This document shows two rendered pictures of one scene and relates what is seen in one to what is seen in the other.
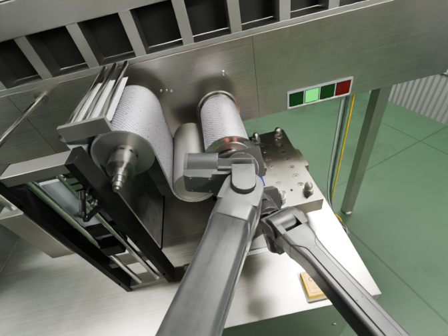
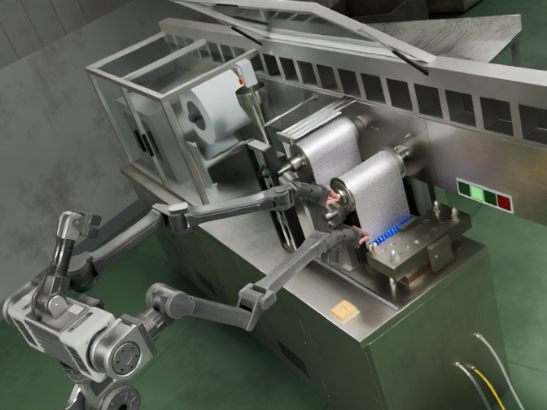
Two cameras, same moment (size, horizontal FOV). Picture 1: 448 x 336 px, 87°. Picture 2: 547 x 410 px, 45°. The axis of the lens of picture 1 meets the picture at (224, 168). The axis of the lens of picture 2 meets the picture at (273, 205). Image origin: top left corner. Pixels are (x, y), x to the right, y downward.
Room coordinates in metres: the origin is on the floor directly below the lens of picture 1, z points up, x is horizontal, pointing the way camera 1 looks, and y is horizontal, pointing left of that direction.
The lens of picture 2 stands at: (-0.67, -1.86, 2.51)
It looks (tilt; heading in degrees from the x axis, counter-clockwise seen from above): 29 degrees down; 65
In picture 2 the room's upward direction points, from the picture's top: 20 degrees counter-clockwise
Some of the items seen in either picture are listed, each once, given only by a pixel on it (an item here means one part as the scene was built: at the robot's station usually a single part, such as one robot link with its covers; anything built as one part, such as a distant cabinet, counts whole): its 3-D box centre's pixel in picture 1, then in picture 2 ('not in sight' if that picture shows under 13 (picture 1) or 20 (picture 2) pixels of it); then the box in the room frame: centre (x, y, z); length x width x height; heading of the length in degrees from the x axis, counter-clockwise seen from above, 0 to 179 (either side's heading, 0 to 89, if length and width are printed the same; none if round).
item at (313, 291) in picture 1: (316, 283); (343, 311); (0.24, -0.18, 0.91); 0.07 x 0.07 x 0.02; 88
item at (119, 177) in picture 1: (119, 180); (284, 169); (0.40, 0.23, 1.33); 0.06 x 0.03 x 0.03; 178
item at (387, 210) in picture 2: not in sight; (384, 214); (0.59, -0.09, 1.11); 0.23 x 0.01 x 0.18; 178
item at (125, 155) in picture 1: (123, 162); (295, 162); (0.46, 0.23, 1.33); 0.06 x 0.06 x 0.06; 88
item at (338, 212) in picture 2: not in sight; (342, 237); (0.44, 0.01, 1.05); 0.06 x 0.05 x 0.31; 178
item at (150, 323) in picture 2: not in sight; (146, 326); (-0.45, -0.33, 1.45); 0.09 x 0.08 x 0.12; 106
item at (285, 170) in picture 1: (279, 168); (419, 240); (0.63, -0.21, 1.00); 0.40 x 0.16 x 0.06; 178
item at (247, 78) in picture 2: not in sight; (244, 73); (0.52, 0.53, 1.66); 0.07 x 0.07 x 0.10; 76
